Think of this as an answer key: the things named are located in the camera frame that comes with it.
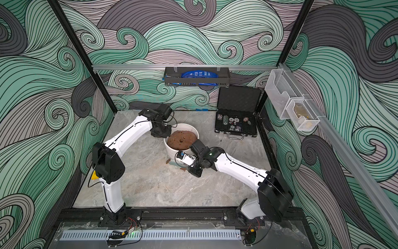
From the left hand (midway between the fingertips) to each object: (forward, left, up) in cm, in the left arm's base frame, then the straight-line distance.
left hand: (168, 133), depth 87 cm
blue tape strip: (+38, -22, -18) cm, 47 cm away
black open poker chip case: (+31, -47, -12) cm, 57 cm away
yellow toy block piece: (-31, +20, +17) cm, 41 cm away
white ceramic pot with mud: (+2, -7, -6) cm, 10 cm away
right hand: (-17, -14, -7) cm, 23 cm away
